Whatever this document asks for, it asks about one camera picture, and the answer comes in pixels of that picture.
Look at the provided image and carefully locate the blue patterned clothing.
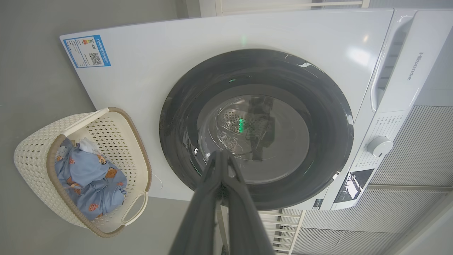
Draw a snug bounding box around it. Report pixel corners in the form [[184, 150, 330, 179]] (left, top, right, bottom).
[[54, 137, 111, 188]]

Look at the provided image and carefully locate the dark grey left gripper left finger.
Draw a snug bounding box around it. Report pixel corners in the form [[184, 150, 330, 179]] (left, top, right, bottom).
[[169, 151, 224, 255]]

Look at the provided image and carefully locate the cream perforated laundry basket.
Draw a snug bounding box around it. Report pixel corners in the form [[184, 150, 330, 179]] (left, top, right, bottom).
[[13, 107, 153, 238]]

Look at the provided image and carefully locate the white detergent drawer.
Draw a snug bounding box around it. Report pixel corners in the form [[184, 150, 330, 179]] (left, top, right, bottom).
[[371, 10, 453, 113]]

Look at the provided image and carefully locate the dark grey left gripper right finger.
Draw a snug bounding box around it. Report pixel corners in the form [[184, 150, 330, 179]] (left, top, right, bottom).
[[224, 152, 276, 255]]

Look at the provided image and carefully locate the blue energy label sticker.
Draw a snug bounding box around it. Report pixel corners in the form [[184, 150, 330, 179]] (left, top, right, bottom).
[[63, 34, 111, 68]]

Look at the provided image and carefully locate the white round control knob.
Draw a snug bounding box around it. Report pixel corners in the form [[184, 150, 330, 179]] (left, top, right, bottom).
[[366, 136, 394, 158]]

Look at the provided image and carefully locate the white front-load washing machine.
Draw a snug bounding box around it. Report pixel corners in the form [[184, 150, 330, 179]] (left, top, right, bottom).
[[59, 8, 453, 211]]

